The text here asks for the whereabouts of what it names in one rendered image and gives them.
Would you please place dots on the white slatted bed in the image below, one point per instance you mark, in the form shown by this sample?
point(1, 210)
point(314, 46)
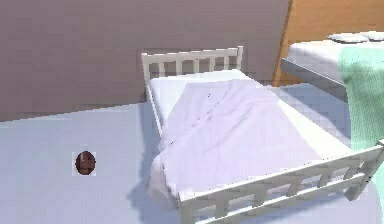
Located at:
point(166, 93)

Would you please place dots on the mint green blanket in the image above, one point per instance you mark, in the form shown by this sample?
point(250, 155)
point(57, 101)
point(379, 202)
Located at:
point(365, 100)

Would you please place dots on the white pillow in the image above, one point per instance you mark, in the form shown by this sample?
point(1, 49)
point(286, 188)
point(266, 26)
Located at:
point(347, 37)
point(376, 35)

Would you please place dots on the grey framed bed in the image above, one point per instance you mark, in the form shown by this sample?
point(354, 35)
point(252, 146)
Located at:
point(313, 60)

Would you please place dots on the brown oval ball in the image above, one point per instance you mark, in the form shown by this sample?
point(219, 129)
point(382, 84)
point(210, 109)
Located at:
point(85, 163)

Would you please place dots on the pale lilac bed sheet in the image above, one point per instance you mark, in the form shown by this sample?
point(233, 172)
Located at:
point(233, 133)

